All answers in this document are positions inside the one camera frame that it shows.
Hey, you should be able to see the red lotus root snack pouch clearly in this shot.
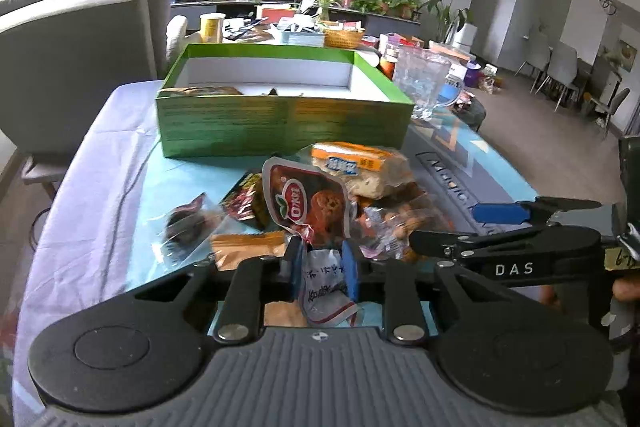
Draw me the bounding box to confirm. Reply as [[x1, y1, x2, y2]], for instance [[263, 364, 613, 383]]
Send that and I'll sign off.
[[262, 157, 350, 248]]

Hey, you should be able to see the white written snack packet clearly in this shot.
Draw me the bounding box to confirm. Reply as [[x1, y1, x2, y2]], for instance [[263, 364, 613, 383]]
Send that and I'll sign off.
[[298, 249, 359, 329]]

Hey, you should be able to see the yellow snack packet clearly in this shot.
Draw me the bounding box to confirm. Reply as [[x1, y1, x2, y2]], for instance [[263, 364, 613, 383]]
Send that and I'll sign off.
[[158, 86, 243, 98]]

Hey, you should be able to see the right hand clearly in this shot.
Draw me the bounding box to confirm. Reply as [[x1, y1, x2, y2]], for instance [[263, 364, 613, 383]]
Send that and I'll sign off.
[[539, 275, 640, 308]]

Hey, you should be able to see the clear packet of nuts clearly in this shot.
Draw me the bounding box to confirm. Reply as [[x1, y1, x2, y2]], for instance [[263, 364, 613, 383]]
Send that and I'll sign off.
[[352, 194, 454, 260]]

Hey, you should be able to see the dark red candy packet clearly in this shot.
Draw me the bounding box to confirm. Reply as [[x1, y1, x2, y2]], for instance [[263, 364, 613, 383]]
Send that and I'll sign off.
[[219, 170, 271, 231]]

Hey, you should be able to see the orange small biscuit packet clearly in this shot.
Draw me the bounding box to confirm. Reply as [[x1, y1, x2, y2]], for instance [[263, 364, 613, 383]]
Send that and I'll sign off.
[[210, 231, 288, 271]]

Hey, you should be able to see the orange bread packet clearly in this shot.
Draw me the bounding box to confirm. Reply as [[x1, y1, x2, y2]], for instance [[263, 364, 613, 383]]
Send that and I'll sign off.
[[310, 142, 414, 199]]

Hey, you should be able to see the clear packet dark plum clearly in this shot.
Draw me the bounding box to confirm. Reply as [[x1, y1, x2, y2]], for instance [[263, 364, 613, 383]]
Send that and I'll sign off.
[[148, 193, 240, 267]]

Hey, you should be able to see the white dining chair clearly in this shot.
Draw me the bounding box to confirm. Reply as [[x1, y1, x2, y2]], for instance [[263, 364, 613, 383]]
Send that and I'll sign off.
[[535, 42, 579, 110]]

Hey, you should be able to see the green cardboard box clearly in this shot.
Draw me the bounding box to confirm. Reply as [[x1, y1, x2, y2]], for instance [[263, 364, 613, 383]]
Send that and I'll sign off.
[[156, 43, 413, 158]]

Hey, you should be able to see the grey-blue plastic basket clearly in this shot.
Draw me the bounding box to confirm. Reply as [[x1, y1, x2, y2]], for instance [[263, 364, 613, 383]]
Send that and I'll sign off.
[[274, 28, 324, 48]]

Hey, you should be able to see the yellow wicker basket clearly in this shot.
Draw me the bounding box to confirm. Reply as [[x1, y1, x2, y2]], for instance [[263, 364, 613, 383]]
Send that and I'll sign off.
[[323, 27, 364, 50]]

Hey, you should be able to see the lavender table cloth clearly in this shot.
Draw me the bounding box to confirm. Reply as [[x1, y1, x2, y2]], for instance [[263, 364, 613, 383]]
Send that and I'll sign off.
[[12, 81, 160, 426]]

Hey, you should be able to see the orange box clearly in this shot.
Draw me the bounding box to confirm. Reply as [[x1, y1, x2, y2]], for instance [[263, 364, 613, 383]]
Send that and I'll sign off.
[[256, 4, 297, 25]]

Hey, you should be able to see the yellow canister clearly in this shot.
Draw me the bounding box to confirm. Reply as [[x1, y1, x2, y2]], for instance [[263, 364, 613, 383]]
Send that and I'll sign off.
[[200, 12, 226, 43]]

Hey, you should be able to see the grey sofa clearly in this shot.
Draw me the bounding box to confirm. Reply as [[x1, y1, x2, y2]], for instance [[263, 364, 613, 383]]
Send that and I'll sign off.
[[1, 0, 186, 190]]

